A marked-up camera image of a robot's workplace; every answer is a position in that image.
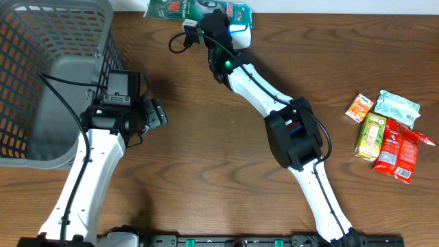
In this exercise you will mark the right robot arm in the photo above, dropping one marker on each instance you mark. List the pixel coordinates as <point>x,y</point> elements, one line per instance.
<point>295,135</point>

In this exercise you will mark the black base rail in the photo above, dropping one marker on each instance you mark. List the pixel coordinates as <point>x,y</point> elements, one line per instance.
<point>240,241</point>

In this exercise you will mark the green white snack bag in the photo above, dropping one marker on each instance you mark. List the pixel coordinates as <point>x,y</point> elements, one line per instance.
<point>238,13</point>

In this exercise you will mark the green juice carton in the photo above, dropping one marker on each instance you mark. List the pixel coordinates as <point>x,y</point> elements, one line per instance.
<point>370,137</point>

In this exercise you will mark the light green tissue pack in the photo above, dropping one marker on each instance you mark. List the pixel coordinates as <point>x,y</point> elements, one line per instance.
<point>398,108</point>

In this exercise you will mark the orange juice carton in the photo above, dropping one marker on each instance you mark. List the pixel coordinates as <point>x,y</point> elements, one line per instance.
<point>359,108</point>

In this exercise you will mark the red snack bag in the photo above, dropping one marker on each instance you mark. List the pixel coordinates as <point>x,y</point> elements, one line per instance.
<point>399,151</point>

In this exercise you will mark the white barcode scanner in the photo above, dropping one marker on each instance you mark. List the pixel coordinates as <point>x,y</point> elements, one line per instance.
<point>241,36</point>

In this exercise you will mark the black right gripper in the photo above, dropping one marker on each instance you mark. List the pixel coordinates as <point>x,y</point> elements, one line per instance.
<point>217,14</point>

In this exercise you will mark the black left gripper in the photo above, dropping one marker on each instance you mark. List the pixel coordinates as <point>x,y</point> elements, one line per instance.
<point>156,112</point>

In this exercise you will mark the grey plastic laundry basket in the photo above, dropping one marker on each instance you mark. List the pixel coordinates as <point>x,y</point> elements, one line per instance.
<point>55,57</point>

